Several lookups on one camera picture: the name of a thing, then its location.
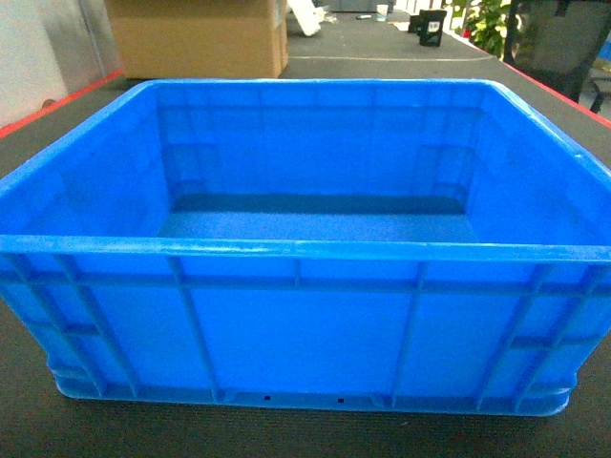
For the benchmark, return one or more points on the black box with label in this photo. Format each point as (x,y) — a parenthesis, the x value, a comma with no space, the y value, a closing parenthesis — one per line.
(428,26)

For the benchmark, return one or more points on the green leafy plant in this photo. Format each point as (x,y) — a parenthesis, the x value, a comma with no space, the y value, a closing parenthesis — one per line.
(482,23)

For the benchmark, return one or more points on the large blue plastic crate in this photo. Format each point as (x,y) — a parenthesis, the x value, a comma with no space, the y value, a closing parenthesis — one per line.
(387,245)

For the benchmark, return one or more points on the white foam packing piece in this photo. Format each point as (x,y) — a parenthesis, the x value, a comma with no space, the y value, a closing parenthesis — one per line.
(309,17)

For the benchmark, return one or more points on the black office chair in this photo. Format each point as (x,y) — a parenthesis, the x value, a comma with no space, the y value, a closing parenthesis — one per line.
(556,42)

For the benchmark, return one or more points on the brown cardboard box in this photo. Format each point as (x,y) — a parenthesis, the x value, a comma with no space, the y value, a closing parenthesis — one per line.
(200,39)

